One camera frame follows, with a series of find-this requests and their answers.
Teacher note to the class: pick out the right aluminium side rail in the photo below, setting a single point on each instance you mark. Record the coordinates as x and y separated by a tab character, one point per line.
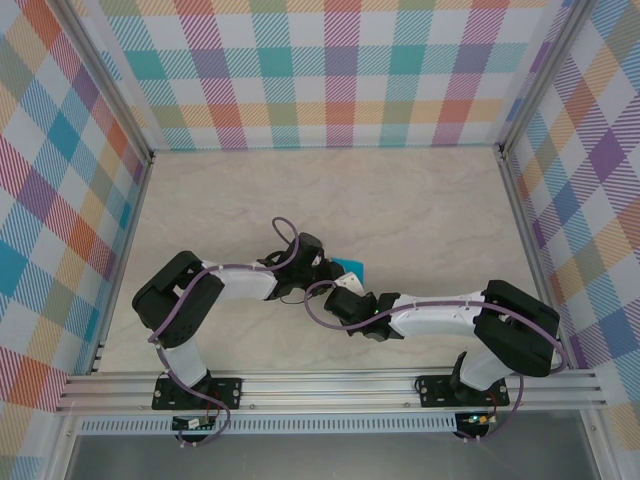
536	275

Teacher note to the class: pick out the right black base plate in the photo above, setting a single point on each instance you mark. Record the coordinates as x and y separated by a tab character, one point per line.
435	392

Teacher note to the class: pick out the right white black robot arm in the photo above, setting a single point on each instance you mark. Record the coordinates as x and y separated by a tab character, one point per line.
435	317

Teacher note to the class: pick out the black circuit board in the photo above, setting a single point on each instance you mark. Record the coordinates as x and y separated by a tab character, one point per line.
192	424

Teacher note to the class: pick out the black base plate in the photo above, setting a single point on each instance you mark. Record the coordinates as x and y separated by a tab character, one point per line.
227	392
435	392

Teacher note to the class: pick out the circuit board with green light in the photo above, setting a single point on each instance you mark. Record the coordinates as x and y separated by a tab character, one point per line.
477	419

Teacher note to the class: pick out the right aluminium frame post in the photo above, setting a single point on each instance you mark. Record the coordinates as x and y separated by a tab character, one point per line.
544	75

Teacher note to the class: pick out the aluminium side rail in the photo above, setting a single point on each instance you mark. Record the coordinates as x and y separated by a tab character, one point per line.
121	270
536	275

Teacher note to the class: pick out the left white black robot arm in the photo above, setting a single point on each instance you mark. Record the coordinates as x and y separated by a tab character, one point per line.
245	282

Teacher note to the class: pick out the aluminium frame post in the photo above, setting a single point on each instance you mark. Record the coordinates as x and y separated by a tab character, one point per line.
105	80
544	75

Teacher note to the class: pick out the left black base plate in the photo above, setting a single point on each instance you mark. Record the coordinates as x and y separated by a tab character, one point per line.
227	392

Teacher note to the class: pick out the left aluminium frame post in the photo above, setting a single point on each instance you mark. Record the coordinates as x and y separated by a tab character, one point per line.
105	80

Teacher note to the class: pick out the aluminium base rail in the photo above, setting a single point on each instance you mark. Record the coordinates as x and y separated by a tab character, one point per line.
325	390

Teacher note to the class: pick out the left aluminium side rail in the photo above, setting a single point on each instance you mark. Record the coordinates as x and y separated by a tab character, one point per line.
121	270

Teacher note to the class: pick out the grey metal panel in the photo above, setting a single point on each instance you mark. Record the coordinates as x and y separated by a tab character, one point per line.
325	460

